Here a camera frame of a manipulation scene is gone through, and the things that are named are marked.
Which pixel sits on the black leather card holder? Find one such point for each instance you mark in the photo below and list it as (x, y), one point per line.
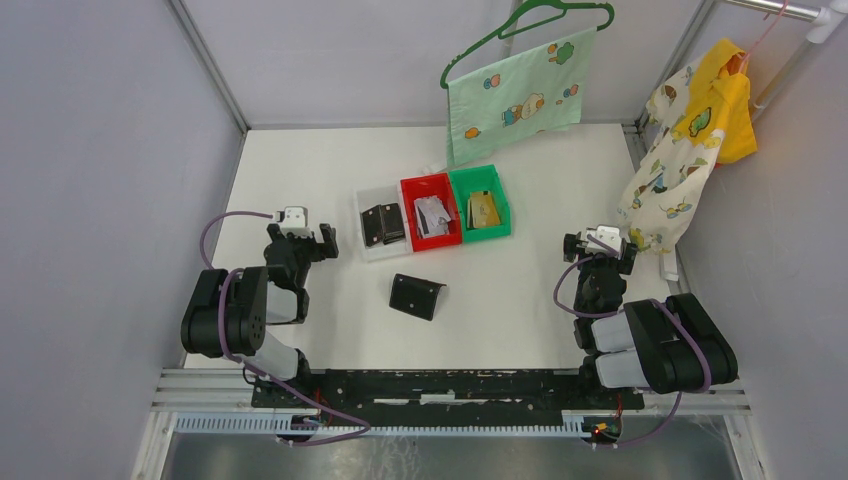
(414, 296)

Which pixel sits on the black card stack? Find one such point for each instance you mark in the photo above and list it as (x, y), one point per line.
(382, 224)

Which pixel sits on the gold card stack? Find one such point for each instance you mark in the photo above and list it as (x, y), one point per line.
(482, 210)

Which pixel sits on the metal hanging rail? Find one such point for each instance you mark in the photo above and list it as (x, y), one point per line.
(789, 58)

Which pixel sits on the white card stack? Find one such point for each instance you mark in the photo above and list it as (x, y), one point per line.
(432, 218)

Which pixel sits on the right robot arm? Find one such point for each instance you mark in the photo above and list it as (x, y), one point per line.
(665, 346)

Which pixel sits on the white slotted cable duct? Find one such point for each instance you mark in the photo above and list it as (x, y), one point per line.
(305, 426)

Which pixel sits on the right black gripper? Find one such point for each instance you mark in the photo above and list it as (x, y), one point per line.
(624, 264)

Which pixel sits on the red plastic bin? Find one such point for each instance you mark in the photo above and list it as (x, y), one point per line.
(424, 186)

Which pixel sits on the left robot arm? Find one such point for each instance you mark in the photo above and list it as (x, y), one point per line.
(228, 313)

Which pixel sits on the light green printed cloth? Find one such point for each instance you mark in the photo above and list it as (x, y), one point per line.
(534, 91)

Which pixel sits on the green plastic bin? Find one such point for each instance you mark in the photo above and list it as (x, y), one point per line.
(466, 181)

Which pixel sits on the white printed garment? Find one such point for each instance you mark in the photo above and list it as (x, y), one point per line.
(659, 202)

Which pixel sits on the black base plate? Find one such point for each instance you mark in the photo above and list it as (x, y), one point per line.
(446, 397)

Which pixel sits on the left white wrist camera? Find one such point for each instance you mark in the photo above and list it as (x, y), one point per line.
(293, 220)

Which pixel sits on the yellow garment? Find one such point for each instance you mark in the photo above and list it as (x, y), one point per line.
(717, 114)

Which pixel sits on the clear plastic bin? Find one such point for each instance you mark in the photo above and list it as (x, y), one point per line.
(369, 197)

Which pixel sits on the green clothes hanger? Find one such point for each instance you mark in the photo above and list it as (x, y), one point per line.
(510, 27)

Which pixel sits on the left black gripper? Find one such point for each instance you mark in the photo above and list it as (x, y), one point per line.
(318, 253)

